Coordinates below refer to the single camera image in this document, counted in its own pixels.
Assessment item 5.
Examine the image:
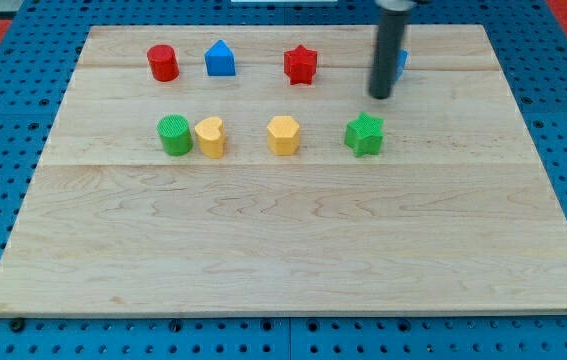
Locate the blue cube block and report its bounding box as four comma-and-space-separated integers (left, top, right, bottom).
395, 49, 409, 81

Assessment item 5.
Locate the blue triangle block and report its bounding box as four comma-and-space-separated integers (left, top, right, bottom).
204, 40, 236, 76

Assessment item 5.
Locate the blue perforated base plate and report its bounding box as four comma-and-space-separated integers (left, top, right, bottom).
0, 0, 567, 359

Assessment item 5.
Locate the red star block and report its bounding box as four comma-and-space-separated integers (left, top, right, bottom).
284, 45, 318, 85

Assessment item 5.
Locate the light wooden board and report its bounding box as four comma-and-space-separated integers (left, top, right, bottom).
0, 25, 567, 318

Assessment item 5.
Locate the yellow hexagon block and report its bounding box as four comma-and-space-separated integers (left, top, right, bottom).
267, 116, 300, 156

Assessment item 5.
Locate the yellow heart block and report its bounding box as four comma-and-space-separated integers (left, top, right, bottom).
195, 116, 226, 159

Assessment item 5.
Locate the green cylinder block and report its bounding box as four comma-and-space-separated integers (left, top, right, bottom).
157, 114, 193, 156

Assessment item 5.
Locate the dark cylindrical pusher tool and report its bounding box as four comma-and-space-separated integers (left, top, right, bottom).
368, 0, 416, 99

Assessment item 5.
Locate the green star block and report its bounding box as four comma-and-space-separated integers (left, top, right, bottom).
344, 112, 384, 157

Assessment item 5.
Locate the red cylinder block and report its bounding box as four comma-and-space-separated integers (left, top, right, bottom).
146, 44, 180, 82

